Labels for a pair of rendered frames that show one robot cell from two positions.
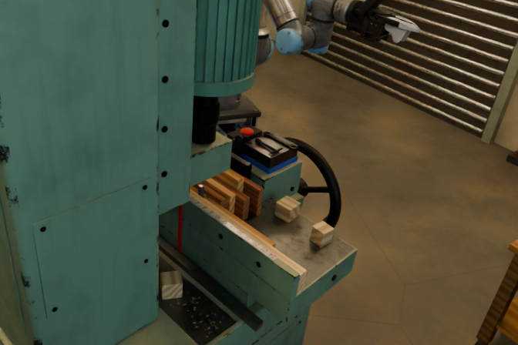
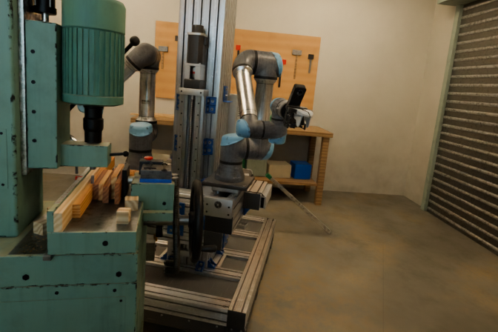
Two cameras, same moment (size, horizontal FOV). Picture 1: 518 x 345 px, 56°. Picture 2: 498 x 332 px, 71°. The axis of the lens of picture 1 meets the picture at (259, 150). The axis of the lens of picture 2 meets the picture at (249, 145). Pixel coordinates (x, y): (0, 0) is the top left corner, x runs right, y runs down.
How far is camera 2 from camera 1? 1.00 m
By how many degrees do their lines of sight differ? 39
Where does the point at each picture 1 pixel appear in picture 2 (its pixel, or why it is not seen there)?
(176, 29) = (41, 56)
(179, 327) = (16, 244)
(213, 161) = (90, 155)
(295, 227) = not seen: hidden behind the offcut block
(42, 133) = not seen: outside the picture
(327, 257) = (109, 227)
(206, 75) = (67, 89)
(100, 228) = not seen: outside the picture
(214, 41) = (71, 70)
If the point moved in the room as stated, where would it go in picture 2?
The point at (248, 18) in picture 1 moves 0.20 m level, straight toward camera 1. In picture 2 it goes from (92, 59) to (14, 50)
